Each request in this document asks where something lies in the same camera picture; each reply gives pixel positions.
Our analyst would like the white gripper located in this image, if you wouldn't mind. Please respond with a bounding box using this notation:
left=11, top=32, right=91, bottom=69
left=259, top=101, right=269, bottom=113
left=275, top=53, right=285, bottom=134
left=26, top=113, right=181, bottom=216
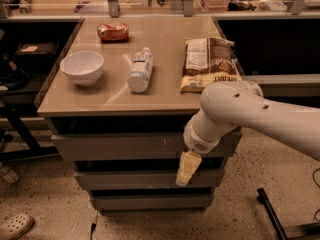
left=176, top=120, right=220, bottom=186

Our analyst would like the grey top drawer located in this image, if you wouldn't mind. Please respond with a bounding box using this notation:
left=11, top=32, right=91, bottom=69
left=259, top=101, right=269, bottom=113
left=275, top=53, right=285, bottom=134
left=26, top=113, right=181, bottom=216
left=50, top=128, right=242, bottom=162

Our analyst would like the grey drawer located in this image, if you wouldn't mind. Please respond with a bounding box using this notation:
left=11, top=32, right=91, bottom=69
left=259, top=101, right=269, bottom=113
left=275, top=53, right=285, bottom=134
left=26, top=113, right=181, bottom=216
left=50, top=128, right=242, bottom=162
left=90, top=194, right=213, bottom=211
left=74, top=169, right=224, bottom=190

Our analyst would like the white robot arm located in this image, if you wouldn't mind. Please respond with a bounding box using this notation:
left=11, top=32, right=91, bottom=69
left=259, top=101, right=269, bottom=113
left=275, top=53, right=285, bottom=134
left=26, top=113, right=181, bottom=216
left=176, top=81, right=320, bottom=186

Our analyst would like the grey drawer cabinet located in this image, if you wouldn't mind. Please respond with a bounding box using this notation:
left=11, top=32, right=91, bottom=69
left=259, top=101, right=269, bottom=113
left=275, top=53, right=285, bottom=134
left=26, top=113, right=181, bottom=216
left=38, top=16, right=241, bottom=199

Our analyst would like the grey bottom drawer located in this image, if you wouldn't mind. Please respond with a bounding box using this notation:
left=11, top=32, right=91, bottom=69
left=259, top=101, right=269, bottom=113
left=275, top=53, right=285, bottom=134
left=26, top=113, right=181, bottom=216
left=90, top=194, right=213, bottom=211

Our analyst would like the grey middle drawer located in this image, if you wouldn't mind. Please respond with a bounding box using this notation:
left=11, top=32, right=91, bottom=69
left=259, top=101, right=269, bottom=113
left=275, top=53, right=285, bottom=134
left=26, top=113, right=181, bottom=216
left=74, top=169, right=224, bottom=190

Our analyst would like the white plastic bottle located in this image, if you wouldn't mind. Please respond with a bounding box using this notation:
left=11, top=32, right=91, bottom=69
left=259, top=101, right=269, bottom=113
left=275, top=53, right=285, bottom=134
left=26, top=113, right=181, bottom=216
left=127, top=47, right=154, bottom=93

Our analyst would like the brown yellow snack bag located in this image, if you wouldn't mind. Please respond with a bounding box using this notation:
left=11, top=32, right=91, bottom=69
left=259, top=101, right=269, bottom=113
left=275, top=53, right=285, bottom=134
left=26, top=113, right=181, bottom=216
left=180, top=37, right=241, bottom=93

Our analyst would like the black metal stand base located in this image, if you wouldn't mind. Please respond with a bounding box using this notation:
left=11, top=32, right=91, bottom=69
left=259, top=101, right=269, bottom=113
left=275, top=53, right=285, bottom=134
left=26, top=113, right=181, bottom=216
left=257, top=188, right=320, bottom=240

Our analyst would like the white bowl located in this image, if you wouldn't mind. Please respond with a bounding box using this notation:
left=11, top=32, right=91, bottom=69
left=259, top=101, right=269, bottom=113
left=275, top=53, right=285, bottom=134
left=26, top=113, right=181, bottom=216
left=60, top=51, right=104, bottom=86

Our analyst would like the red crumpled chip bag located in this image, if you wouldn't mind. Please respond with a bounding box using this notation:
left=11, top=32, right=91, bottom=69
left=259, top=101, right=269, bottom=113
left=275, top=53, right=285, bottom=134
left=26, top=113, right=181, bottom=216
left=97, top=23, right=129, bottom=41

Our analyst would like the white perforated clog shoe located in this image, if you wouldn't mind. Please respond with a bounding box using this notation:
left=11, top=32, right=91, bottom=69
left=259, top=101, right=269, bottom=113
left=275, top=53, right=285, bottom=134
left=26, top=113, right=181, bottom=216
left=0, top=214, right=34, bottom=240

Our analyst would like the black bag on shelf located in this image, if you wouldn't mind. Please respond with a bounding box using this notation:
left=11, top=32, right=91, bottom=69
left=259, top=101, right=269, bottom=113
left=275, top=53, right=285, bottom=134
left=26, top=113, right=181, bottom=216
left=15, top=42, right=59, bottom=73

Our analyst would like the black table leg frame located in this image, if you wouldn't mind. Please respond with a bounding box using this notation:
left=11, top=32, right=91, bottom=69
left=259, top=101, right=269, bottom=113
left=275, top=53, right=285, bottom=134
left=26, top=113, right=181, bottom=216
left=0, top=102, right=58, bottom=162

